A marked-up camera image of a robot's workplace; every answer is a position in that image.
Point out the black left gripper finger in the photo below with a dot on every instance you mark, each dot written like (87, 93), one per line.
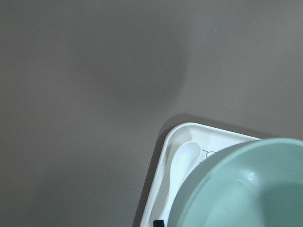
(158, 223)

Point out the cream serving tray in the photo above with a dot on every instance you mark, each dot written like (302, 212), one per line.
(211, 141)

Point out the white plastic spoon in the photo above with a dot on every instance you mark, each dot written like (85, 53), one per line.
(179, 165)

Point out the green bowl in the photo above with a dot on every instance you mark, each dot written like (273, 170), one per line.
(252, 184)

